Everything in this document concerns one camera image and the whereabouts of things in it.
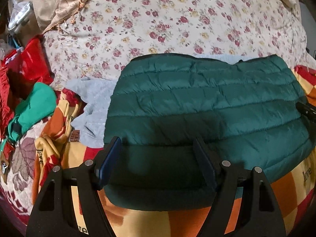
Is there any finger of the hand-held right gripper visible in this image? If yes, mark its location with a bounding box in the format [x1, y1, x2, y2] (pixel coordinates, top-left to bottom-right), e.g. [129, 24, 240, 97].
[296, 101, 316, 123]

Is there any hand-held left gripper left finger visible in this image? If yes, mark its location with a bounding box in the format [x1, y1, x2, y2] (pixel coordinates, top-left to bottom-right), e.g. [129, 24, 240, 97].
[26, 136, 122, 237]

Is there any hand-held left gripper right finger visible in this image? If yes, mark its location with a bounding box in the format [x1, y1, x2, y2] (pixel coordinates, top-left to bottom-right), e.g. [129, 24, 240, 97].
[193, 138, 287, 237]

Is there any green puffer jacket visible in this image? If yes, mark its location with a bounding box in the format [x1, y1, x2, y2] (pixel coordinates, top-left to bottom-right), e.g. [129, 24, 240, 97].
[103, 53, 316, 211]

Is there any light blue fleece garment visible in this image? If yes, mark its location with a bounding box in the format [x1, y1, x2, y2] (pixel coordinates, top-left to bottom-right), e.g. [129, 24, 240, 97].
[65, 53, 250, 147]

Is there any orange yellow printed blanket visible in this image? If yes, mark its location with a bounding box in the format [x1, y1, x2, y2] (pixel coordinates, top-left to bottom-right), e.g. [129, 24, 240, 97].
[32, 64, 316, 237]

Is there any leaf print blanket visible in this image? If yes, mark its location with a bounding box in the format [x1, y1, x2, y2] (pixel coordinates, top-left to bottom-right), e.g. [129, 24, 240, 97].
[0, 121, 46, 226]

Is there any bright green garment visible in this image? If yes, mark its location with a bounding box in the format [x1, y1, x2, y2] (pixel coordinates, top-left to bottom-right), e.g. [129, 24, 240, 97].
[7, 81, 57, 142]

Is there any brown hang tag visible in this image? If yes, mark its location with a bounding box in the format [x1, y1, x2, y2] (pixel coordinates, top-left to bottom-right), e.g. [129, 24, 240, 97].
[0, 150, 10, 184]

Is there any floral bed sheet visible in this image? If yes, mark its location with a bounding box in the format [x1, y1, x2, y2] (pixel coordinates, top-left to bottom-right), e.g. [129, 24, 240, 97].
[43, 0, 309, 92]

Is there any beige fringed cloth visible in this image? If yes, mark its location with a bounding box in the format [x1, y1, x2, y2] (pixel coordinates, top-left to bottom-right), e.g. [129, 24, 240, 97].
[32, 0, 105, 33]

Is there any clear plastic bag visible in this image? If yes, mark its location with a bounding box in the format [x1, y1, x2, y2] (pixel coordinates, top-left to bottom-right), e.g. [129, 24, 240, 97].
[7, 0, 34, 34]

